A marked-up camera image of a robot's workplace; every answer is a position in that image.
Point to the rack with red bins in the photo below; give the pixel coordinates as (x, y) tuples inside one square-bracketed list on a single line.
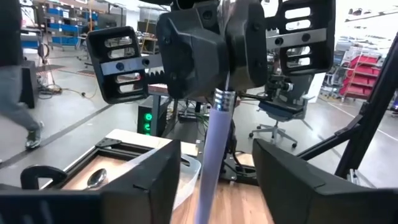
[(360, 77)]

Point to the person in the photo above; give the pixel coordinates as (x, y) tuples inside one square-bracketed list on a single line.
[(12, 93)]

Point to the shelf with blue bins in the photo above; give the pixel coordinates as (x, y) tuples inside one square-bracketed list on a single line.
[(68, 28)]

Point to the black table clamp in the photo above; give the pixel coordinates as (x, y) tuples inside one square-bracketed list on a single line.
[(28, 177)]

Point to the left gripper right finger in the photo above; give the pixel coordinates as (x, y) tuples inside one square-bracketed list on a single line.
[(292, 193)]

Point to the black computer green lights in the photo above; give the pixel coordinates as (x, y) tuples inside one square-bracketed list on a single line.
[(144, 123)]

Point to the grey office chair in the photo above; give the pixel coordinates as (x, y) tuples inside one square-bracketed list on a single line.
[(280, 109)]

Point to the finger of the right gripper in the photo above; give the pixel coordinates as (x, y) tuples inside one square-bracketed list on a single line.
[(192, 53), (248, 46)]

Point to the black pedestal box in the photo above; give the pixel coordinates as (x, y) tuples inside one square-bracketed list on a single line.
[(29, 87)]

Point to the clear plastic bin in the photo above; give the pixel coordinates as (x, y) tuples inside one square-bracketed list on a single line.
[(188, 180)]

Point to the black spoon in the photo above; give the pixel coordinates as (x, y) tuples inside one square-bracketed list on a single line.
[(97, 178)]

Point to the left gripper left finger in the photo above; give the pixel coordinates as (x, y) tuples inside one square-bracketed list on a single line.
[(140, 193)]

